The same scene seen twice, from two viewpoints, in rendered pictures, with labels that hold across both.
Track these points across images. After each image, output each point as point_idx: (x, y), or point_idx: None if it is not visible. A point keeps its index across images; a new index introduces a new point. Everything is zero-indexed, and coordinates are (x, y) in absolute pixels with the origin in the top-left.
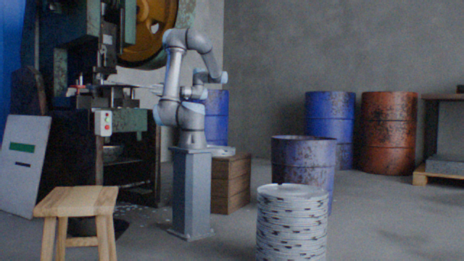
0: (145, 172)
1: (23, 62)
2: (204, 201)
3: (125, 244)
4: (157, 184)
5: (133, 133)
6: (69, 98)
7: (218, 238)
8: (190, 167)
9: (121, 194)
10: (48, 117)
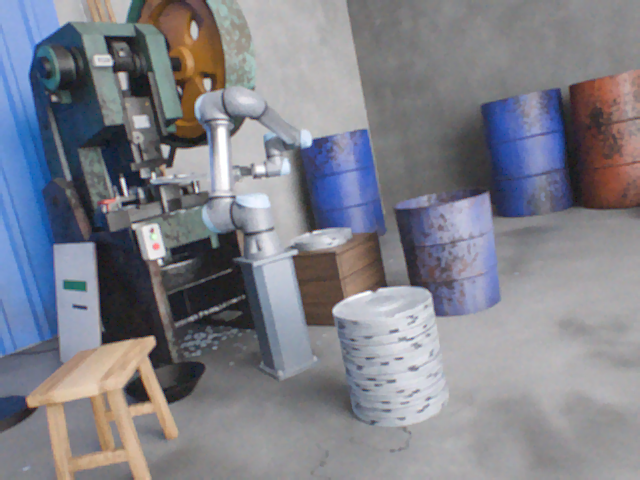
0: (237, 286)
1: (53, 174)
2: (293, 324)
3: (200, 397)
4: None
5: None
6: None
7: (322, 369)
8: (262, 283)
9: None
10: (91, 244)
